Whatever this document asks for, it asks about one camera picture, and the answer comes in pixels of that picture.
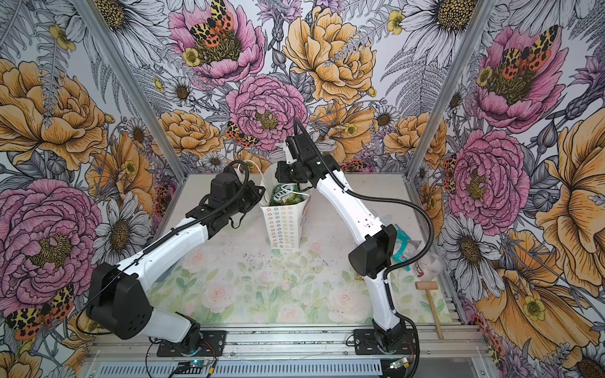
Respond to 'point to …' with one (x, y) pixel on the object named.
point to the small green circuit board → (191, 366)
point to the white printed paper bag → (285, 205)
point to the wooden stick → (428, 286)
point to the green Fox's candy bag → (286, 194)
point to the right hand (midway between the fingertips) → (279, 180)
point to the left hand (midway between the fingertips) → (266, 194)
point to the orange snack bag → (358, 277)
